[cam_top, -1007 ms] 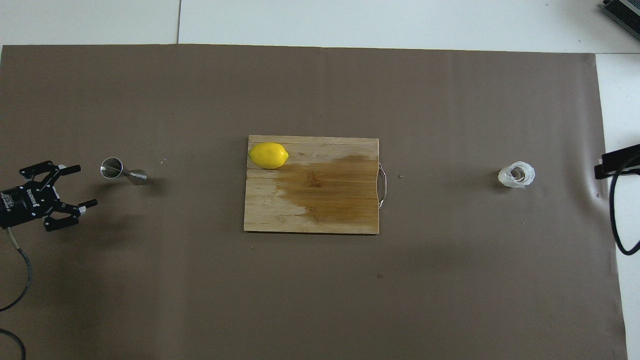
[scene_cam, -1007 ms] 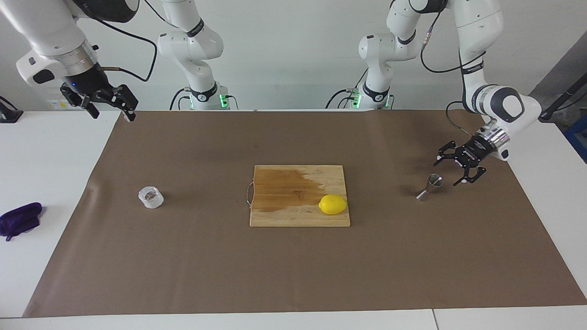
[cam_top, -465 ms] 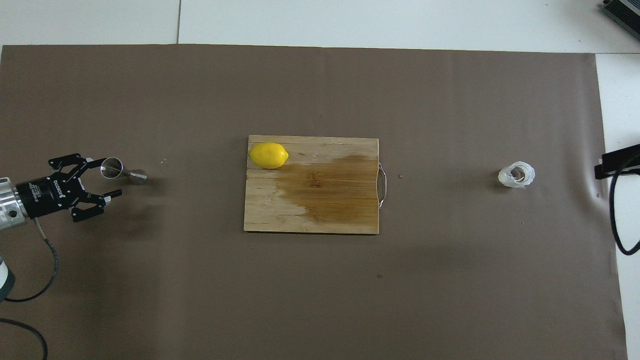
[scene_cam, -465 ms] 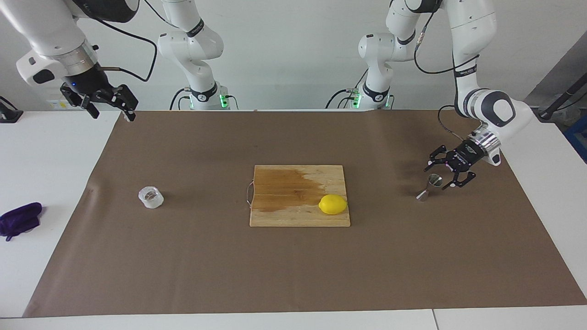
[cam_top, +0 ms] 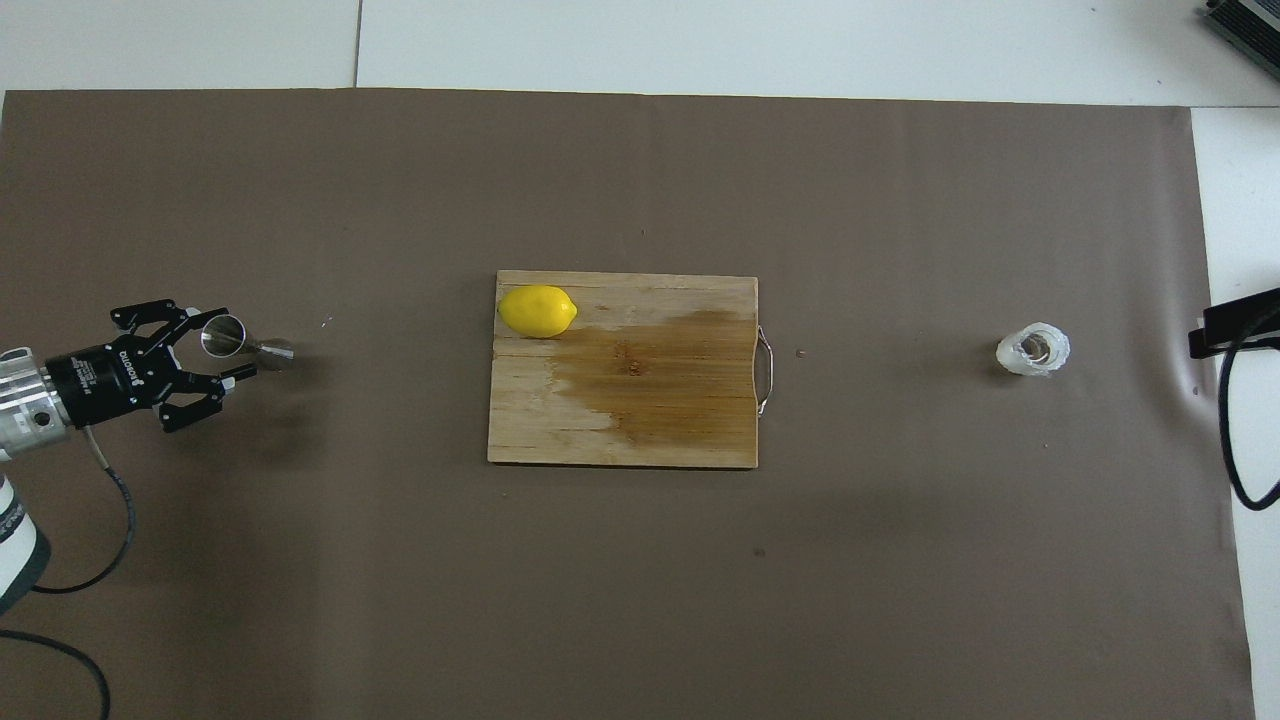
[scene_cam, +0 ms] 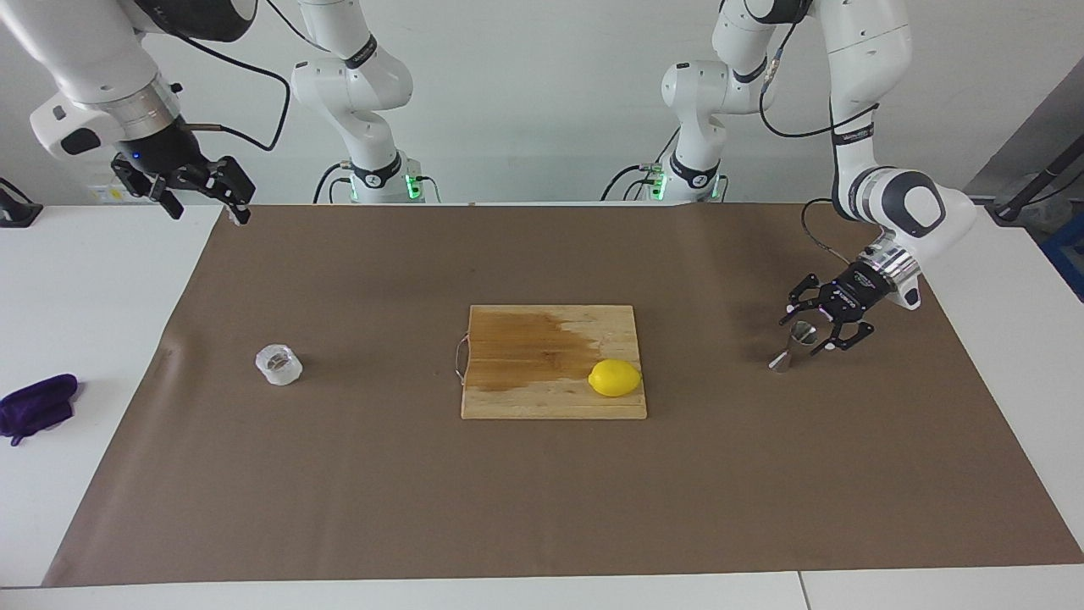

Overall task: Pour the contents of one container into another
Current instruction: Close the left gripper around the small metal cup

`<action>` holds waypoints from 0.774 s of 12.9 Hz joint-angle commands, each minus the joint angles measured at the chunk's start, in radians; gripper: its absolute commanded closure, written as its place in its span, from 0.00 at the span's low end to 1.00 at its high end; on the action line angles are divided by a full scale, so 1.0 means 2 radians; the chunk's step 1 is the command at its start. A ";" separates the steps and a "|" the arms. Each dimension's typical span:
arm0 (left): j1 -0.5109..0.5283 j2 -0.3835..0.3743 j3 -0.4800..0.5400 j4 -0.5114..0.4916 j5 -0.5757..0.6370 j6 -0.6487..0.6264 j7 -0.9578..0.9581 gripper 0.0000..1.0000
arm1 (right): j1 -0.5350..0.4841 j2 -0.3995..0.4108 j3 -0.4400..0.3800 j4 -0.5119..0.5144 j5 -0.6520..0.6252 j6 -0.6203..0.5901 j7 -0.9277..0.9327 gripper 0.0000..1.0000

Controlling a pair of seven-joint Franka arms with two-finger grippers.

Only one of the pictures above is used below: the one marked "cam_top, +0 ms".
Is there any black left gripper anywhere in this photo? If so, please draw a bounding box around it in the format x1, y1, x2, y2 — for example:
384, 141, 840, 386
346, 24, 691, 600
45, 300, 259, 433

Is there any steel double jigger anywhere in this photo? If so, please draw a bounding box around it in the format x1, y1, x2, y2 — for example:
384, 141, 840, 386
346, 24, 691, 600
201, 315, 297, 372

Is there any clear faceted glass cup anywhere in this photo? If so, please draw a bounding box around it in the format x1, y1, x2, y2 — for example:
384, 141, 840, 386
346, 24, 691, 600
995, 322, 1071, 378

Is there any grey ribbed device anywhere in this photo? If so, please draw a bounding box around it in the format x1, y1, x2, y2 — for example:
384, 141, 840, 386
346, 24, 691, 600
1200, 0, 1280, 56

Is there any brown paper table mat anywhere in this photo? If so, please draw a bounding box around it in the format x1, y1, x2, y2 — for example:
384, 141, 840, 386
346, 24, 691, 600
0, 88, 1256, 720

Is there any yellow lemon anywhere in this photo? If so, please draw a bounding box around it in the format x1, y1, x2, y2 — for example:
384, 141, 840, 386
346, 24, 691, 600
497, 285, 579, 339

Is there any wooden cutting board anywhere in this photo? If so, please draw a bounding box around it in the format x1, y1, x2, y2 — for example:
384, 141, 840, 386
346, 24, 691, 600
487, 270, 776, 469

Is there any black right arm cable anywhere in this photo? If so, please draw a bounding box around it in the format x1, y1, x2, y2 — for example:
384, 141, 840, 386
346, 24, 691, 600
1218, 305, 1280, 512

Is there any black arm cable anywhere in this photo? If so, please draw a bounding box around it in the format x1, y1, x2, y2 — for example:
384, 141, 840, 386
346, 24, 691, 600
0, 425, 137, 720
1218, 305, 1280, 512

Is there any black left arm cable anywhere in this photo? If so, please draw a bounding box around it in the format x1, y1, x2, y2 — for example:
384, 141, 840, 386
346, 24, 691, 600
0, 425, 137, 720

